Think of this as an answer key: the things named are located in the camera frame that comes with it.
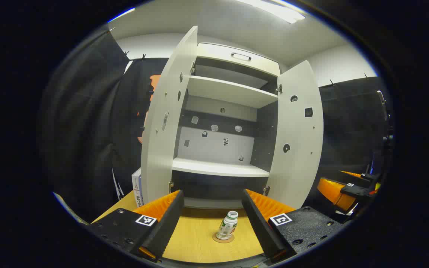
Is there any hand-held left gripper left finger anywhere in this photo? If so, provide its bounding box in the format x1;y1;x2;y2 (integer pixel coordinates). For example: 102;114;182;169
88;190;185;261

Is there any white cabinet door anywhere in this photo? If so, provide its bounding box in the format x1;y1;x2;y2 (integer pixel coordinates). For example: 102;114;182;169
141;25;198;204
266;60;324;210

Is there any round cork coaster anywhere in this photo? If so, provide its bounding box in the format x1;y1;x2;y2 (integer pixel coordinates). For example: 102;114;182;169
212;233;235;244

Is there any white cabinet drawer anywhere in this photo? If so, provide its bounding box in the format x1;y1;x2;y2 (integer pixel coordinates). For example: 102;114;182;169
196;42;281;77

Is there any white cabinet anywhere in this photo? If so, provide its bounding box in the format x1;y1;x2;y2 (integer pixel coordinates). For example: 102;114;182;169
141;25;324;210

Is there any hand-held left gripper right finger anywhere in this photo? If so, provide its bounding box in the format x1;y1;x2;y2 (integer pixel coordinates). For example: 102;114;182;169
241;188;345;263

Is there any black backdrop cloth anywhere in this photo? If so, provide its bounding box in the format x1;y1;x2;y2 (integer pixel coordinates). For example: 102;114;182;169
38;28;390;224

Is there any white cardboard box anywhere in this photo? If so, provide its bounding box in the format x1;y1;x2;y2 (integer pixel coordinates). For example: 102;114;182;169
131;167;144;208

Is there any white plastic bottle green ring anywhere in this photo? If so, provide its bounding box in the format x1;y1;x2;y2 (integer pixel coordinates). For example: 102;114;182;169
216;211;239;240

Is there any ceiling light panel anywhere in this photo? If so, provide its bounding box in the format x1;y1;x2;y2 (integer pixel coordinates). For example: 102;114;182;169
237;0;306;24

